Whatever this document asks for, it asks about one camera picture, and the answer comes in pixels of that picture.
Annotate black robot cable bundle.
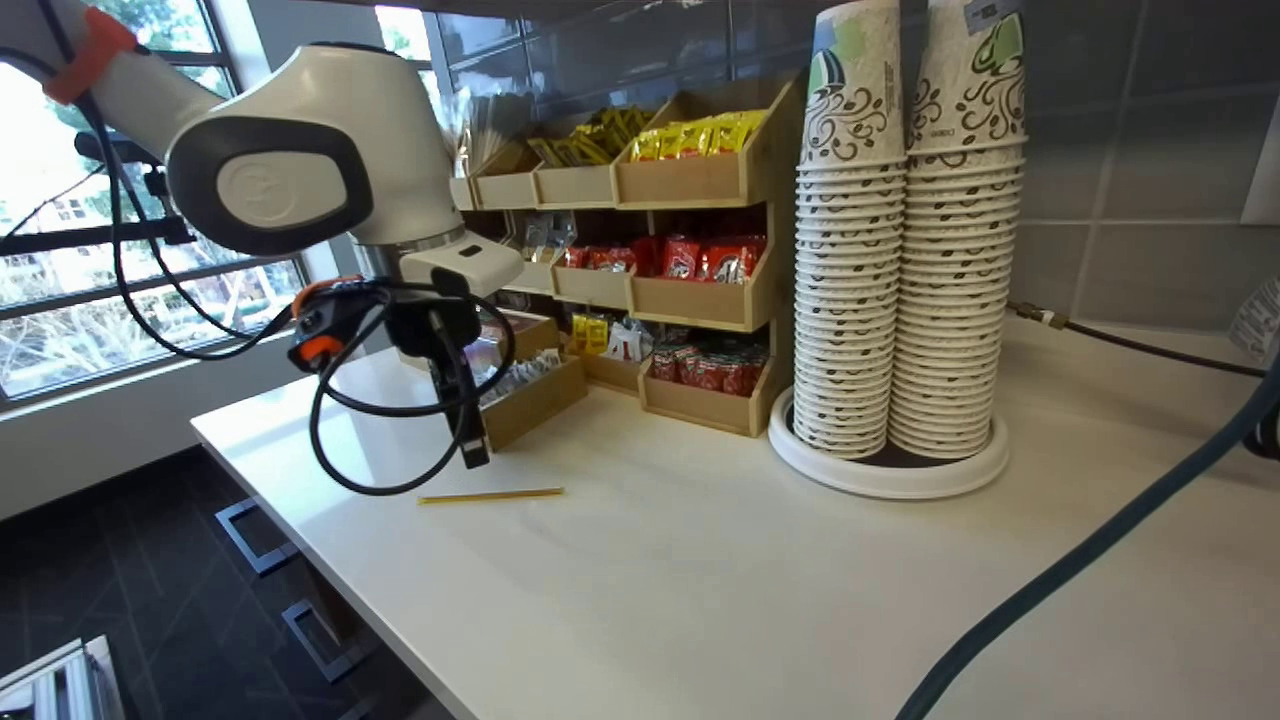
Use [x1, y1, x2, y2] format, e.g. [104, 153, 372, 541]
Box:
[99, 124, 522, 500]

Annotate patterned paper cup stack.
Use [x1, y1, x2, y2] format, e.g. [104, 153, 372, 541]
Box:
[793, 0, 918, 465]
[889, 0, 1037, 468]

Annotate brown chopstick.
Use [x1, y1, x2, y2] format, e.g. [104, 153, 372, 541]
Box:
[414, 484, 567, 509]

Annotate clear glass object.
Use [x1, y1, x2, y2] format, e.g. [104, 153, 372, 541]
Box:
[1230, 276, 1280, 366]

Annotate yellow packets pile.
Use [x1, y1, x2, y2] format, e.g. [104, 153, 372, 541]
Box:
[623, 103, 773, 166]
[530, 106, 649, 172]

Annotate teal grey cable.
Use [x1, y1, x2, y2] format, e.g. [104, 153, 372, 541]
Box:
[891, 381, 1280, 720]

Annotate small wooden box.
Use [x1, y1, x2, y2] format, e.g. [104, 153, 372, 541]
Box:
[472, 347, 597, 456]

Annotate metal floor frame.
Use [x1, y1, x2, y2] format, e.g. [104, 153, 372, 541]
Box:
[277, 591, 388, 686]
[210, 492, 309, 581]

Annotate thin black cable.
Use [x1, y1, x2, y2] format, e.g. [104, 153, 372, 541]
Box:
[1007, 301, 1280, 391]

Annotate red packets pile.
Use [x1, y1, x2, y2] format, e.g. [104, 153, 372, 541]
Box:
[646, 335, 773, 398]
[657, 233, 768, 289]
[558, 234, 668, 279]

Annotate yellow and white packets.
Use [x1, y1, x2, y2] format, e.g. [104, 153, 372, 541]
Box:
[567, 308, 659, 366]

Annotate black window bar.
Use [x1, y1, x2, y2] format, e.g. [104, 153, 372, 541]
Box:
[0, 215, 192, 260]

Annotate orange arm cable clamp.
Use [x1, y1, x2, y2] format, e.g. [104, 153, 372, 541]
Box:
[43, 7, 139, 106]

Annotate wooden tiered organizer shelf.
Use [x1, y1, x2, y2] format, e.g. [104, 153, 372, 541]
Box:
[448, 77, 803, 445]

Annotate silver white packets pile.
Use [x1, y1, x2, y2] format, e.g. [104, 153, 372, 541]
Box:
[486, 343, 573, 402]

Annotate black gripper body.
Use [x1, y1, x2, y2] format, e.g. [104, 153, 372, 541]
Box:
[384, 263, 489, 363]

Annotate orange wrist cable plug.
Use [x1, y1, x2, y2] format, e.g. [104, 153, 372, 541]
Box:
[283, 283, 351, 376]

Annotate white floor object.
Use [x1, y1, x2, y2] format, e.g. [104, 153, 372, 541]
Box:
[0, 630, 132, 720]

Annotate white round cup holder base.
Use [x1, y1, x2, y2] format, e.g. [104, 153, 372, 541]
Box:
[766, 384, 1018, 509]

